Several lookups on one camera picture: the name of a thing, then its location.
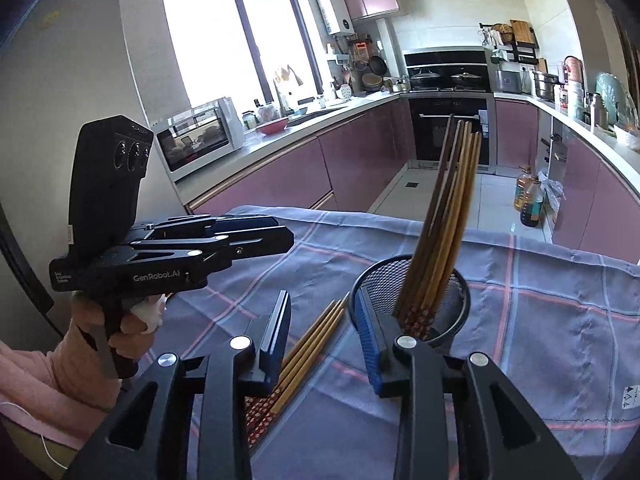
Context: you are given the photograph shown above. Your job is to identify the black mesh utensil holder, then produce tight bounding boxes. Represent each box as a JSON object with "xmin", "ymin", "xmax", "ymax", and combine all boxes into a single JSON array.
[{"xmin": 349, "ymin": 254, "xmax": 472, "ymax": 356}]

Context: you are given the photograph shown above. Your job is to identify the white toaster oven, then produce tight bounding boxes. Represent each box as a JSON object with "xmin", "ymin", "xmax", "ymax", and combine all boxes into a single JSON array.
[{"xmin": 154, "ymin": 96, "xmax": 246, "ymax": 184}]

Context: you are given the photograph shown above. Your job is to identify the pink thermos jug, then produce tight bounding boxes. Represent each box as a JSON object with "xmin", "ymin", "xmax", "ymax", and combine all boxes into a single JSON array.
[{"xmin": 562, "ymin": 56, "xmax": 586, "ymax": 111}]

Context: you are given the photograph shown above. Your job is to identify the black integrated stove oven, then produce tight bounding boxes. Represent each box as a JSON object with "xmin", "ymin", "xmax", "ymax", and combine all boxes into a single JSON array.
[{"xmin": 402, "ymin": 47, "xmax": 493, "ymax": 171}]

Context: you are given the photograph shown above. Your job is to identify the silver rice cooker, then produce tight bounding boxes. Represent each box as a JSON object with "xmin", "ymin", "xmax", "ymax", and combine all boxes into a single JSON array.
[{"xmin": 495, "ymin": 69, "xmax": 523, "ymax": 93}]

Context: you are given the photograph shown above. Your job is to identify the steel sink faucet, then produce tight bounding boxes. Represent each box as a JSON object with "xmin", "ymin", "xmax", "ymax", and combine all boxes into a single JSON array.
[{"xmin": 274, "ymin": 67, "xmax": 301, "ymax": 116}]

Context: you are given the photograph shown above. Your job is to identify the blue checked tablecloth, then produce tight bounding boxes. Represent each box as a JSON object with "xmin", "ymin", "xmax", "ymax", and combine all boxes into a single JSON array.
[{"xmin": 165, "ymin": 204, "xmax": 640, "ymax": 480}]

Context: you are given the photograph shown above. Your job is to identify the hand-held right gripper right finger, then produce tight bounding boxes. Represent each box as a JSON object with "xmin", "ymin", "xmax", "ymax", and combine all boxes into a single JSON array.
[{"xmin": 352, "ymin": 291, "xmax": 583, "ymax": 480}]

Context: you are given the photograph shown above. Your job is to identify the bunch of wooden chopsticks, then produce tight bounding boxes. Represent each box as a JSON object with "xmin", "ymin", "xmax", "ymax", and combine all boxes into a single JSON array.
[{"xmin": 392, "ymin": 114, "xmax": 483, "ymax": 348}]

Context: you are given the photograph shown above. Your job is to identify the mint green appliance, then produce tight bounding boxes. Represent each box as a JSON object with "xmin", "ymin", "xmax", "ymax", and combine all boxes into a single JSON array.
[{"xmin": 595, "ymin": 71, "xmax": 628, "ymax": 131}]

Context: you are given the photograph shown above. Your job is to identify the patterned wooden chopstick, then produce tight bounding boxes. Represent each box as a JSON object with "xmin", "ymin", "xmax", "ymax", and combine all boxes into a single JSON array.
[
  {"xmin": 245, "ymin": 291, "xmax": 351, "ymax": 441},
  {"xmin": 252, "ymin": 304, "xmax": 348, "ymax": 436},
  {"xmin": 282, "ymin": 300, "xmax": 338, "ymax": 383},
  {"xmin": 270, "ymin": 315, "xmax": 348, "ymax": 418}
]

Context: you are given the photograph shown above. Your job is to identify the black wall rack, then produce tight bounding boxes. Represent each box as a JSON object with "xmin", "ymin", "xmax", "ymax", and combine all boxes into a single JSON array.
[{"xmin": 479, "ymin": 20, "xmax": 540, "ymax": 63}]

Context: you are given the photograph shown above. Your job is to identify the white plastic bags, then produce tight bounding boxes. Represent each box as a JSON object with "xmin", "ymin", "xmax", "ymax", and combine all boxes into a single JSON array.
[{"xmin": 537, "ymin": 170, "xmax": 566, "ymax": 211}]

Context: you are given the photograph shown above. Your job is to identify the kitchen window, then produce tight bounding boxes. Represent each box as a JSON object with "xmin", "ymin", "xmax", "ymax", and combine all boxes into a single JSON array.
[{"xmin": 161, "ymin": 0, "xmax": 321, "ymax": 126}]

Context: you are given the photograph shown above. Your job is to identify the pink bowl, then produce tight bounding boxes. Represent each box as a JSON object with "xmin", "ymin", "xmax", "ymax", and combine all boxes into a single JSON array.
[{"xmin": 256, "ymin": 116, "xmax": 290, "ymax": 136}]

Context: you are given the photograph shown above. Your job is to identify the person's left forearm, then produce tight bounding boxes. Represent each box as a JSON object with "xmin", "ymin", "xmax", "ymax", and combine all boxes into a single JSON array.
[{"xmin": 0, "ymin": 320, "xmax": 123, "ymax": 453}]

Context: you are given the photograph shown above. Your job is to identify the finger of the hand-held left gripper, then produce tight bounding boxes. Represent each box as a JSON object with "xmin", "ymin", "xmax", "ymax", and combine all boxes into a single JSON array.
[
  {"xmin": 135, "ymin": 214, "xmax": 278, "ymax": 241},
  {"xmin": 127, "ymin": 225, "xmax": 296, "ymax": 281}
]

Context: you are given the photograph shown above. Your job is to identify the white water heater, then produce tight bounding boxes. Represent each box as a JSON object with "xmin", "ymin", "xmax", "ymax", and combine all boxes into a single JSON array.
[{"xmin": 316, "ymin": 0, "xmax": 355, "ymax": 36}]

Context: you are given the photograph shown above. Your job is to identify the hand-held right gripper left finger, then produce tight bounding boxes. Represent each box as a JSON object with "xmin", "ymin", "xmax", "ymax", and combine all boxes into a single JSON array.
[{"xmin": 62, "ymin": 290, "xmax": 293, "ymax": 480}]

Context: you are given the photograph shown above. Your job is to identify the pink kitchen counter cabinet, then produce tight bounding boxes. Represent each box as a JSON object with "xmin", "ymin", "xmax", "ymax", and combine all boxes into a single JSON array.
[
  {"xmin": 175, "ymin": 95, "xmax": 416, "ymax": 216},
  {"xmin": 492, "ymin": 92, "xmax": 640, "ymax": 263}
]

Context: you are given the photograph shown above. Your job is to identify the steel stock pot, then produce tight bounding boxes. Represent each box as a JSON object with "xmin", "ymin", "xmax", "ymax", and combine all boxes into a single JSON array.
[{"xmin": 531, "ymin": 71, "xmax": 560, "ymax": 100}]

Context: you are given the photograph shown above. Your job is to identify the person's left hand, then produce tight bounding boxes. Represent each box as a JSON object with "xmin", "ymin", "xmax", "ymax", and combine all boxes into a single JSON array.
[{"xmin": 70, "ymin": 291, "xmax": 168, "ymax": 380}]

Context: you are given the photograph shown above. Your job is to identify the steel vacuum flask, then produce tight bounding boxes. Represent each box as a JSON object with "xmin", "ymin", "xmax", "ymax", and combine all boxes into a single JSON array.
[{"xmin": 590, "ymin": 92, "xmax": 608, "ymax": 128}]

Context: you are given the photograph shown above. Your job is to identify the white bowl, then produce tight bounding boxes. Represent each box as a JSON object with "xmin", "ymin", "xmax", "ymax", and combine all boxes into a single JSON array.
[{"xmin": 612, "ymin": 124, "xmax": 640, "ymax": 151}]

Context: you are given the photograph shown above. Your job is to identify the oil bottles on floor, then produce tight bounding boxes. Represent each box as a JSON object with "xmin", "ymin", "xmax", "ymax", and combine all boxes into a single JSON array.
[{"xmin": 520, "ymin": 172, "xmax": 546, "ymax": 228}]

